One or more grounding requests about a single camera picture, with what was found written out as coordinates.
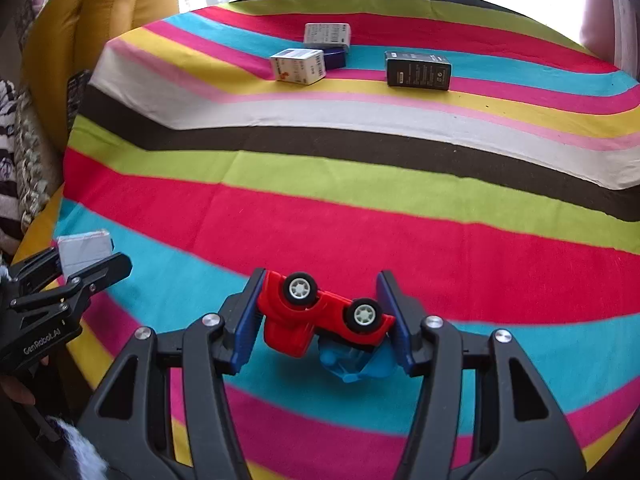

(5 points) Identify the long white box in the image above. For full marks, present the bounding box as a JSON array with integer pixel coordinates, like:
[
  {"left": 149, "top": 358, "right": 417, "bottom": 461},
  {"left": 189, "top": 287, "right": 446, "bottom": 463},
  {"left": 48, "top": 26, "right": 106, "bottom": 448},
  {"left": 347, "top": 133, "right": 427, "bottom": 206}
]
[{"left": 55, "top": 230, "right": 114, "bottom": 281}]

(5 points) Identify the red toy truck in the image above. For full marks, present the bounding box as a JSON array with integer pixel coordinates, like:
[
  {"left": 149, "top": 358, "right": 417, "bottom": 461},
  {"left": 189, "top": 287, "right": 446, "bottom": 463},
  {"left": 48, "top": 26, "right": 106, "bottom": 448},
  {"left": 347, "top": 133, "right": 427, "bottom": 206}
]
[{"left": 257, "top": 270, "right": 397, "bottom": 384}]

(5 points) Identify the left hand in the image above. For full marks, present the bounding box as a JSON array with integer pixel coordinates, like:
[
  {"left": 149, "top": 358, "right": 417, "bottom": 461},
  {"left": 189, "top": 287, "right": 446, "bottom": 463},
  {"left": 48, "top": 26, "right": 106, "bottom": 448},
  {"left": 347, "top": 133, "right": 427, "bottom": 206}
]
[{"left": 0, "top": 376, "right": 36, "bottom": 406}]

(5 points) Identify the zebra pattern cushion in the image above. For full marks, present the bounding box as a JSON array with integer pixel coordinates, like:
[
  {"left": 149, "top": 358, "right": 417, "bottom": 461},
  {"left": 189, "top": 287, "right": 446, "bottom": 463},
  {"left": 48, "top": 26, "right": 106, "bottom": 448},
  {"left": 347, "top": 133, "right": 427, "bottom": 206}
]
[{"left": 1, "top": 79, "right": 62, "bottom": 261}]

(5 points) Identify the black remote control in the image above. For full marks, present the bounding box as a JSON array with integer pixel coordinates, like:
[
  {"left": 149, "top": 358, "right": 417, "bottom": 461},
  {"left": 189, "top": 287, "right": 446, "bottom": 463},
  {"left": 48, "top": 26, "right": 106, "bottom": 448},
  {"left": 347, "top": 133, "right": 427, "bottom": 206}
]
[{"left": 65, "top": 70, "right": 92, "bottom": 132}]

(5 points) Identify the yellow leather sofa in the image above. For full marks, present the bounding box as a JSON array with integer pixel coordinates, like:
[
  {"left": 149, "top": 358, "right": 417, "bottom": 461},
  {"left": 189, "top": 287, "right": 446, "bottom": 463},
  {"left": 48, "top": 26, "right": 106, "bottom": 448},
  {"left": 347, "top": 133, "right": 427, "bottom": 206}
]
[{"left": 22, "top": 0, "right": 179, "bottom": 152}]

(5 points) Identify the striped colourful tablecloth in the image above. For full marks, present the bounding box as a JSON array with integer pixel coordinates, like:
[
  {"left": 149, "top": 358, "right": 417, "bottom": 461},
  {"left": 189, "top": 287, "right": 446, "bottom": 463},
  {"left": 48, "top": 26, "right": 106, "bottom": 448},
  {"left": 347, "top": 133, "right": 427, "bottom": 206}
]
[{"left": 55, "top": 0, "right": 639, "bottom": 465}]

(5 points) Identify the white red-dots medicine box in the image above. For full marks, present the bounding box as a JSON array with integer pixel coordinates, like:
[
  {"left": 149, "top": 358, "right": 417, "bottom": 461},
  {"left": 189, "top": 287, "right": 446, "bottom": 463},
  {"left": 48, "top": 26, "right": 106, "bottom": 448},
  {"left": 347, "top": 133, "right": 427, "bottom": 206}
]
[{"left": 269, "top": 48, "right": 326, "bottom": 86}]

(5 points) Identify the dark blue box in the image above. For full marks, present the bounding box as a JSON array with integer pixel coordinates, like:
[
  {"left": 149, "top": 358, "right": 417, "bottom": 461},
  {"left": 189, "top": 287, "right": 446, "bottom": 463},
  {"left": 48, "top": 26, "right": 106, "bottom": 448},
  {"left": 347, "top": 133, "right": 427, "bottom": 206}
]
[{"left": 322, "top": 47, "right": 347, "bottom": 72}]

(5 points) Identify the white text medicine box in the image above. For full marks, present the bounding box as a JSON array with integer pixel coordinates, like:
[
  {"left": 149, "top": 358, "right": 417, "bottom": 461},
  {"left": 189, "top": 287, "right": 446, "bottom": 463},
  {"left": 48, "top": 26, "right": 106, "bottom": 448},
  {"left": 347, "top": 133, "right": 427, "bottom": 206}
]
[{"left": 303, "top": 22, "right": 352, "bottom": 51}]

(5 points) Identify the black product box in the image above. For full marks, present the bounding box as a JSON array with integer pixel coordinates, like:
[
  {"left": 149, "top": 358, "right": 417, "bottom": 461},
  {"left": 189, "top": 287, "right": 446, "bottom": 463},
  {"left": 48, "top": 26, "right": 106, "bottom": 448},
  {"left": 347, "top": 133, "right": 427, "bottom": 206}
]
[{"left": 385, "top": 51, "right": 452, "bottom": 91}]

